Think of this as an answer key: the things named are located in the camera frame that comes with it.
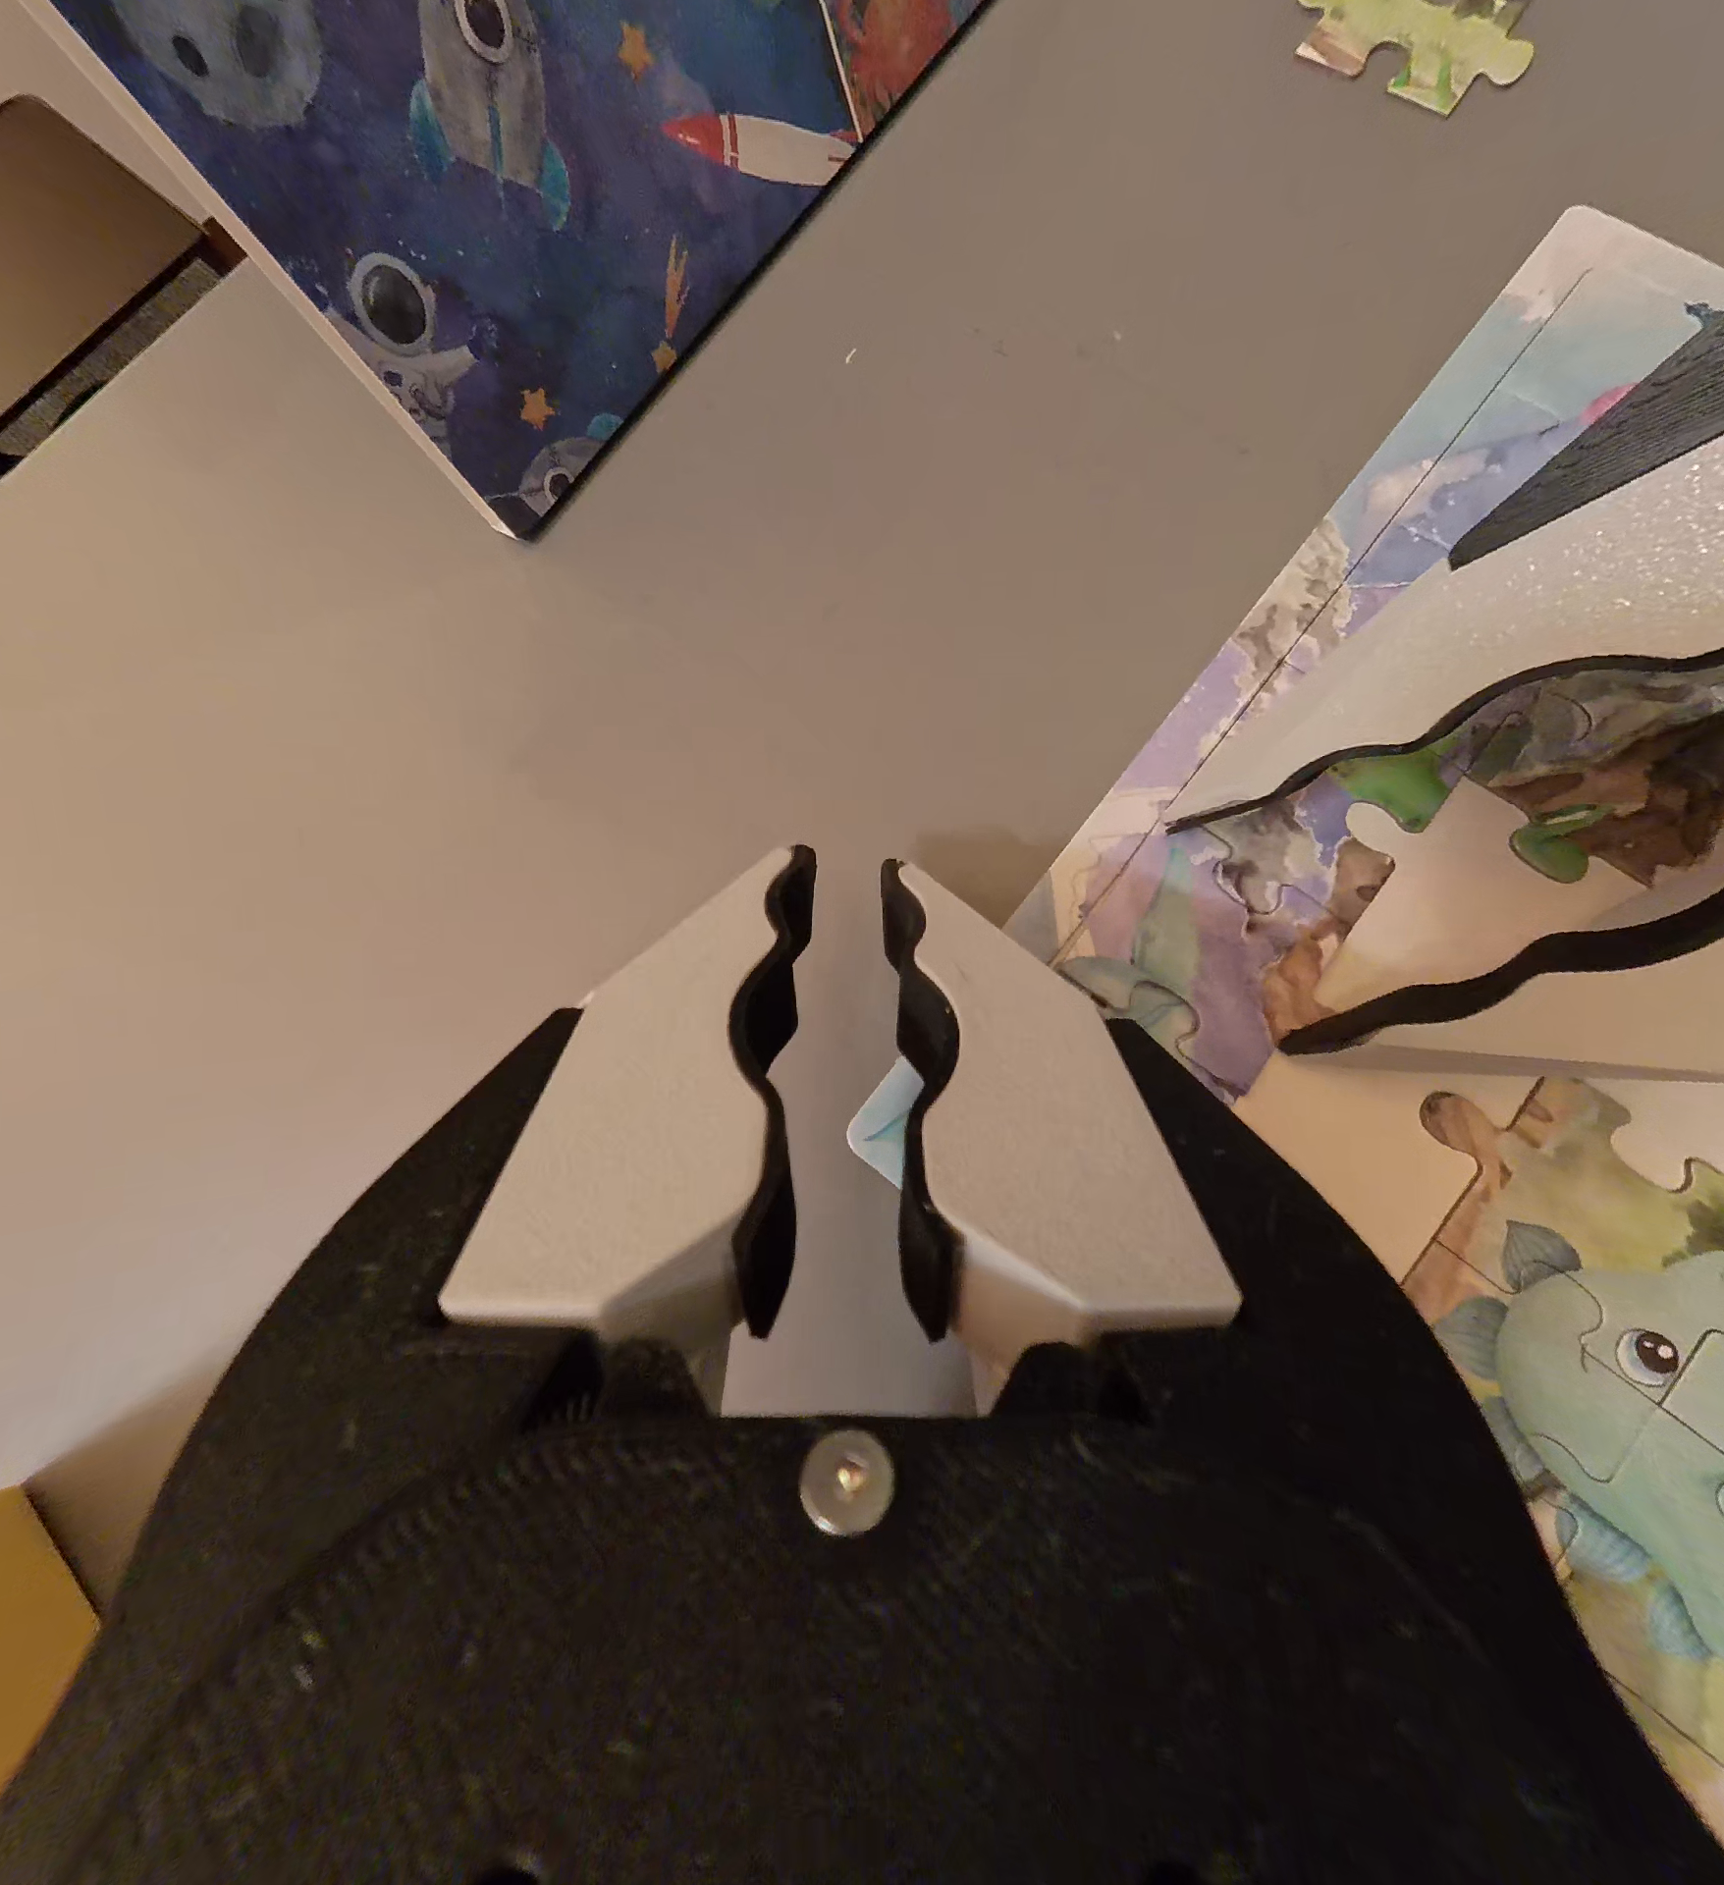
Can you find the space jigsaw puzzle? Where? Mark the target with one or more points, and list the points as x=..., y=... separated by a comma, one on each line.
x=513, y=222

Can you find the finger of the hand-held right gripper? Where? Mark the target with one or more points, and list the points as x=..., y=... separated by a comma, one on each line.
x=1616, y=1021
x=1616, y=588

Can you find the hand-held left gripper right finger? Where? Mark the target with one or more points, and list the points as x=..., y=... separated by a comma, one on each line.
x=1072, y=1169

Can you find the dinosaur jigsaw puzzle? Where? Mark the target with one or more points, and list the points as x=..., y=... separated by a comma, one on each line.
x=1616, y=1367

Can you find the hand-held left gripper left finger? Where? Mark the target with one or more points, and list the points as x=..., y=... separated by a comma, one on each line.
x=611, y=1146

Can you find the pale blue puzzle piece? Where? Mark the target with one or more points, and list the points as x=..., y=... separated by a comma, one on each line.
x=884, y=1134

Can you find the green leafy puzzle piece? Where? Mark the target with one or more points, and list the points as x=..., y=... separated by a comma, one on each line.
x=1407, y=55

